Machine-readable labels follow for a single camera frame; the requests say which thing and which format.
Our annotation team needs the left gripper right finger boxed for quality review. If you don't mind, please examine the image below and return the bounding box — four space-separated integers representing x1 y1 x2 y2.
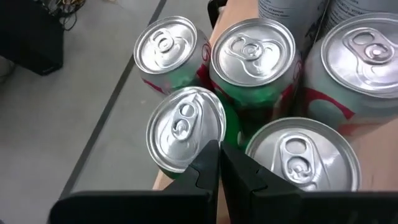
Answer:
220 141 398 224

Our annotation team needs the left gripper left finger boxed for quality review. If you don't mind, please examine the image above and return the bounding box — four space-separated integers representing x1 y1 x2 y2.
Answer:
49 139 220 224

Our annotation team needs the green Sprite can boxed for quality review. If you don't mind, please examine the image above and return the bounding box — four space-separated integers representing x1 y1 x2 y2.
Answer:
244 117 363 192
145 86 243 180

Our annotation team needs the silver Diet Coke can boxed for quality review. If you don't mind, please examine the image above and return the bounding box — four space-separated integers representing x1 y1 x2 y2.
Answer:
132 15 214 96
303 12 398 138
208 17 303 122

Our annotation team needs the slim Celsius Arctic Vibe can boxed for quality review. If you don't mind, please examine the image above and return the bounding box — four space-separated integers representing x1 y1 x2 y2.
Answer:
257 0 330 54
323 0 398 35

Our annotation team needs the black computer tower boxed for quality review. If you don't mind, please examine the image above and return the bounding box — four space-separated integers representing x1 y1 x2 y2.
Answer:
0 0 65 77

